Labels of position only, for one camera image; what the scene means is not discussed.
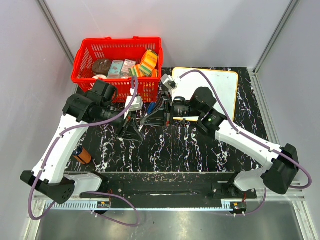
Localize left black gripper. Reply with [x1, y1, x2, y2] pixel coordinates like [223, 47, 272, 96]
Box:
[99, 103, 145, 142]

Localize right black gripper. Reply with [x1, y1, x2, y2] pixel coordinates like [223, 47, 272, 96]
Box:
[140, 92, 203, 128]

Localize blue capped whiteboard marker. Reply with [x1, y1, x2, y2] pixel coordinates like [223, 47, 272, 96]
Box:
[138, 102, 156, 132]

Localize white whiteboard with orange frame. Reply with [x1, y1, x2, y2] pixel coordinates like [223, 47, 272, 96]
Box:
[172, 67, 239, 120]

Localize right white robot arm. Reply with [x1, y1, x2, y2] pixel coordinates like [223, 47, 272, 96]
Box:
[140, 87, 300, 198]

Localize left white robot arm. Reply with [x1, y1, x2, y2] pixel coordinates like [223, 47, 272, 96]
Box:
[20, 77, 143, 204]

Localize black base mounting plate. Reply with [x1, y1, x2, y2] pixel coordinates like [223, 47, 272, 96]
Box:
[74, 171, 258, 209]

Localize orange cylindrical bottle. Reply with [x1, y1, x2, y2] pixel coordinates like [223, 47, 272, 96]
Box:
[72, 145, 93, 165]

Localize orange juice carton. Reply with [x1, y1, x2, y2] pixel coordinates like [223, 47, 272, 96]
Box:
[140, 49, 158, 70]

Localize pink white small box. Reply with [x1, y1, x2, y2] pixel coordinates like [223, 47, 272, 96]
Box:
[120, 59, 136, 77]

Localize teal small box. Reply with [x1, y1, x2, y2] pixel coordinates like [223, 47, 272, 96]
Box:
[107, 60, 124, 79]

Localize white round cup lid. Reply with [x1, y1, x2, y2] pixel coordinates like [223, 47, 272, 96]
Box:
[93, 74, 107, 80]

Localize brown round bread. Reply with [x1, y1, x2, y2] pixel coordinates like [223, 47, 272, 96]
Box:
[91, 58, 112, 75]

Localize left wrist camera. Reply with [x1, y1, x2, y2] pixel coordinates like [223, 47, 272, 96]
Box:
[125, 96, 143, 112]

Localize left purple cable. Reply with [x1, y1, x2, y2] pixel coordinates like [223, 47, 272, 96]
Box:
[27, 75, 142, 228]

